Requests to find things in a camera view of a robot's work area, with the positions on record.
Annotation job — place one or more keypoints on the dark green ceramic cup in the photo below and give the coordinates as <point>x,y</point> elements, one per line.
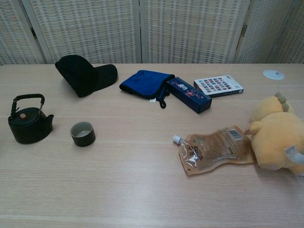
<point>83,140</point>

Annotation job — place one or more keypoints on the brown spout pouch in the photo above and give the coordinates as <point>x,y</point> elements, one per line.
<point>211,152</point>

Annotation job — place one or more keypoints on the white box with picture grid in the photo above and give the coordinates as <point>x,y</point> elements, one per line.
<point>217,85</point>

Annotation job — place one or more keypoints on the blue cloth with black trim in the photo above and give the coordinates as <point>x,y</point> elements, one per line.
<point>142,83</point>

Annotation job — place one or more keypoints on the yellow plush toy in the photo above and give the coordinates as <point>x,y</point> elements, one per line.
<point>273,140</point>

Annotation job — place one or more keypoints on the dark blue long carton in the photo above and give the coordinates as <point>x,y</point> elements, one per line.
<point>190,96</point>

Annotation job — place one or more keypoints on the woven folding screen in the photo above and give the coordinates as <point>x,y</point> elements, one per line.
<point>95,28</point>

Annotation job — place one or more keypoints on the black baseball cap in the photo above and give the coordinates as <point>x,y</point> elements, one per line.
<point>80,76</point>

